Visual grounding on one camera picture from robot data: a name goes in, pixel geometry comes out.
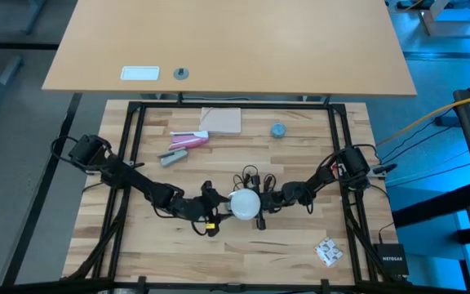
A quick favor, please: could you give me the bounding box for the small blue round cap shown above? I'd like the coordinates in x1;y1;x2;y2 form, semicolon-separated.
270;122;287;139

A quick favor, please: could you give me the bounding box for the black floor cable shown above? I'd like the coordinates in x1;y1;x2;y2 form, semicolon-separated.
381;108;470;189

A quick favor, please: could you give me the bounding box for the pink and white case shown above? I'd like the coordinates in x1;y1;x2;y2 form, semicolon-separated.
168;130;211;151

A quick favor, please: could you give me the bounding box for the black lamp power cord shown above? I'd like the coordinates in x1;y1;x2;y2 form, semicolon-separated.
233;164;277;194

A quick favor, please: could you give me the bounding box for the white light bulb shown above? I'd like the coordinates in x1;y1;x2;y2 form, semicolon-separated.
228;188;262;222

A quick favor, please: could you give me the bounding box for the yellow cable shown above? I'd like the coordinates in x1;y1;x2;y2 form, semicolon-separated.
375;90;470;148

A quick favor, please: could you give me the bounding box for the black metal table frame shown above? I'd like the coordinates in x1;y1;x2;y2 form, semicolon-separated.
61;100;411;294

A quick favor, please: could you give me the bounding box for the black Netgear network switch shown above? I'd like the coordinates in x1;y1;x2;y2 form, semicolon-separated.
372;243;410;277

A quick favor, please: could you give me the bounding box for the light wood desk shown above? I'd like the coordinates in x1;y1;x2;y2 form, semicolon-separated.
41;0;419;98

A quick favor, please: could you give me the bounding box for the white patterned card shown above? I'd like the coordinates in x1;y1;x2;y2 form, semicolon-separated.
314;237;344;268

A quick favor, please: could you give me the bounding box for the black floor beam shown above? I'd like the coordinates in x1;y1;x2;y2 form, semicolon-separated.
0;92;83;287

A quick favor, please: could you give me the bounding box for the white rectangular desk plate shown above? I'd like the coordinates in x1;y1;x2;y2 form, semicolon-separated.
119;65;161;82

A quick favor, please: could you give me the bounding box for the black side table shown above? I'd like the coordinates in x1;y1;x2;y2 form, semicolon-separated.
392;79;470;294

